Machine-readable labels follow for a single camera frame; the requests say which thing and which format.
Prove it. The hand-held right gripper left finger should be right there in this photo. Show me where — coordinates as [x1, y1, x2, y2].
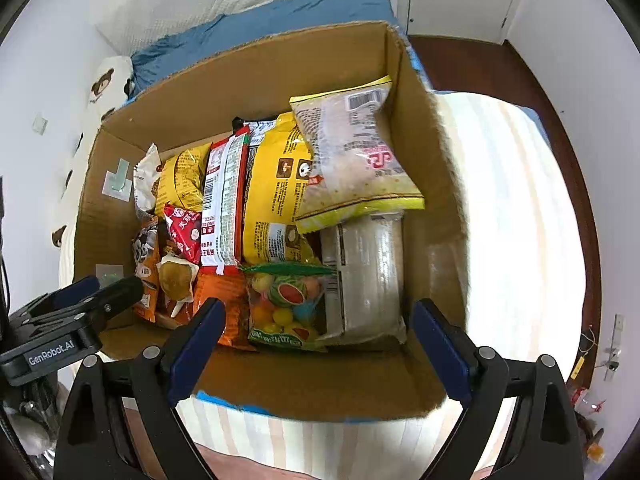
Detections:
[52, 298, 227, 480]

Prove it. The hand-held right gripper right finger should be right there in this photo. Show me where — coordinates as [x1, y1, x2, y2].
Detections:
[410, 299, 586, 480]

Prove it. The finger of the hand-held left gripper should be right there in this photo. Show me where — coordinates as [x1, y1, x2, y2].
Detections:
[30, 276, 145, 332]
[10, 275, 101, 327]

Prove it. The orange snack packet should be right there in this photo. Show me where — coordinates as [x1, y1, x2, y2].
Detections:
[192, 265, 256, 352]

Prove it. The colourful candy bag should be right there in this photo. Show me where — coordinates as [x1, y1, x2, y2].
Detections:
[242, 262, 337, 352]

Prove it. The cardboard box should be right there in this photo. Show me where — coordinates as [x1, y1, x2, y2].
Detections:
[72, 20, 471, 423]

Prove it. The wrapped brown bun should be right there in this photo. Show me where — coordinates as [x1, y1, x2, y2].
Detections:
[157, 254, 196, 317]

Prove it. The small red snack packet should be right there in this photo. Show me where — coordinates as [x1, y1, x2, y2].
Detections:
[164, 205, 202, 263]

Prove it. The silver foil wrapper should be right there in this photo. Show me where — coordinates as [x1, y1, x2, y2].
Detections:
[27, 435, 58, 478]

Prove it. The clear wrapped white pack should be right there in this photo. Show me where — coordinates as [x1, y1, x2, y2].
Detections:
[320, 211, 407, 346]

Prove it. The white brown snack packet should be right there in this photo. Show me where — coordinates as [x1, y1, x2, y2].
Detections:
[134, 144, 163, 221]

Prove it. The small yellow snack packet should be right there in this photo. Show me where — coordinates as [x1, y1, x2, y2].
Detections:
[155, 142, 211, 216]

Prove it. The red white noodle packet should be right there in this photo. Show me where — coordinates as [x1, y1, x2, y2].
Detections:
[200, 127, 251, 276]

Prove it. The large yellow snack packet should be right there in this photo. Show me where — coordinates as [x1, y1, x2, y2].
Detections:
[242, 112, 321, 266]

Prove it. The metal door latch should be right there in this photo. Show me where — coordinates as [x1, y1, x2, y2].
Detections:
[602, 314, 626, 382]

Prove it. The pale yellow-edged snack packet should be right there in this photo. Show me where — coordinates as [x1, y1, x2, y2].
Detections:
[290, 76, 426, 234]

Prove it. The bear print pillow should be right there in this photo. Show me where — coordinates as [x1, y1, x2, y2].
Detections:
[50, 55, 136, 256]

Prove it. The blue bed sheet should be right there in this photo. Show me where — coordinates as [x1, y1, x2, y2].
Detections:
[130, 0, 431, 101]

